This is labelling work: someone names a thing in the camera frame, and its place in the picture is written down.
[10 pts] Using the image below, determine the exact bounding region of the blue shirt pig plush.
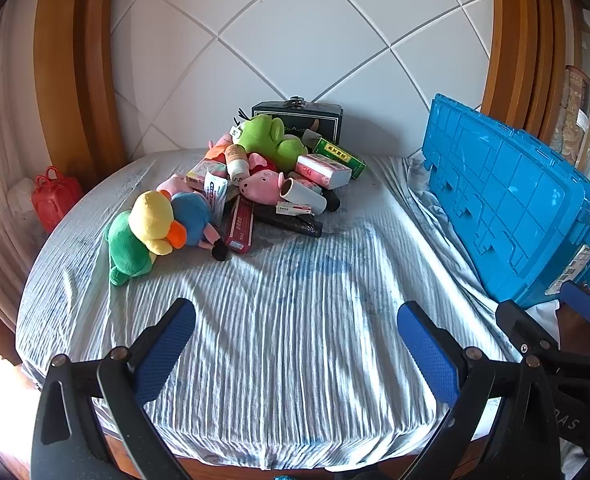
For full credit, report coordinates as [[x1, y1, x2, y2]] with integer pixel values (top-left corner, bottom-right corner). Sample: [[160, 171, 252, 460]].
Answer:
[[156, 174, 228, 261]]

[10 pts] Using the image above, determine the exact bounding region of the colourful Kotex pad pack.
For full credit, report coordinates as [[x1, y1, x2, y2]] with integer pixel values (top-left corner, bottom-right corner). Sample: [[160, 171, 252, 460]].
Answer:
[[185, 158, 228, 191]]

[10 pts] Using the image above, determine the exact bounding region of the white blue tissue pack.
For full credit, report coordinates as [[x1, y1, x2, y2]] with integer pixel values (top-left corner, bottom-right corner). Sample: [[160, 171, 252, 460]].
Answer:
[[204, 172, 228, 226]]

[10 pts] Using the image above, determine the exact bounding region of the red long box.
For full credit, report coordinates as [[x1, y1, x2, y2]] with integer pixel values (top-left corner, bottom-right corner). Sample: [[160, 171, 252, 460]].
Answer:
[[225, 195, 254, 254]]

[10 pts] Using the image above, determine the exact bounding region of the green medicine box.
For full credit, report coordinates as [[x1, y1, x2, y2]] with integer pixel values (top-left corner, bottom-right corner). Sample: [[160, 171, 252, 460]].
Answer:
[[301, 129, 367, 179]]

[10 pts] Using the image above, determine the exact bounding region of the red plastic case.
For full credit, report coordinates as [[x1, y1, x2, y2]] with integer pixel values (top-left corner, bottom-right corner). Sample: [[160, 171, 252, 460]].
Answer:
[[32, 166, 82, 233]]

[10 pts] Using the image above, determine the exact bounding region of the pink white tissue pack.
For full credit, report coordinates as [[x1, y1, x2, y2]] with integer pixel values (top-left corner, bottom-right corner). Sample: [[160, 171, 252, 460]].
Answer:
[[295, 154, 353, 190]]

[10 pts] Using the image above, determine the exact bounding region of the green bird plush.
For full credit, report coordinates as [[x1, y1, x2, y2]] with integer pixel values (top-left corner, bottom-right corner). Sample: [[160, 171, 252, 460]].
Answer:
[[231, 114, 308, 174]]

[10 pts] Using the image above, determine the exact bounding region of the red dress pig plush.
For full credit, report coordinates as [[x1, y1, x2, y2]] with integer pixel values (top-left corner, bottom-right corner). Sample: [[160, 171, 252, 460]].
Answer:
[[239, 153, 285, 206]]

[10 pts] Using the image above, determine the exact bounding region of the striped white table cloth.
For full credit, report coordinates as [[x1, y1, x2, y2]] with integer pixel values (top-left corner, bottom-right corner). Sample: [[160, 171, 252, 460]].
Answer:
[[14, 147, 561, 472]]

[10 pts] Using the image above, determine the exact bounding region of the blue plastic storage crate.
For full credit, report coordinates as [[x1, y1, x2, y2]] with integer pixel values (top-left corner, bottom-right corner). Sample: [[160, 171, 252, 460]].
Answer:
[[422, 94, 590, 309]]

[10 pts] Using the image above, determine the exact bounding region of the black gift box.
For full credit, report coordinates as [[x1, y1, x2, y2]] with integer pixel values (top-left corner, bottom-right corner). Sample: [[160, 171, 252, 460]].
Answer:
[[252, 96, 344, 143]]

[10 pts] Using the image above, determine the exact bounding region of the small white red box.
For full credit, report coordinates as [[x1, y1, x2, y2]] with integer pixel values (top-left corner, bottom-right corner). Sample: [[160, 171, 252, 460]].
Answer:
[[275, 202, 313, 216]]

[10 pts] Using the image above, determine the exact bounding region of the orange dress pig plush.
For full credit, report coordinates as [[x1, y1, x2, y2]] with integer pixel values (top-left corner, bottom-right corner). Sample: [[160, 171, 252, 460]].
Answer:
[[204, 133, 232, 164]]

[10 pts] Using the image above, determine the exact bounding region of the small yogurt drink bottle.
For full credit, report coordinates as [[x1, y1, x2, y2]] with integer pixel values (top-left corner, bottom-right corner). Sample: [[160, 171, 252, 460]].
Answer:
[[225, 144, 249, 185]]

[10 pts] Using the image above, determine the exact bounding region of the yellow duck green frog plush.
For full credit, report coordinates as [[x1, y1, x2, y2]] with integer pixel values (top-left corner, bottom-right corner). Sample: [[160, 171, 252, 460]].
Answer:
[[104, 191, 187, 286]]

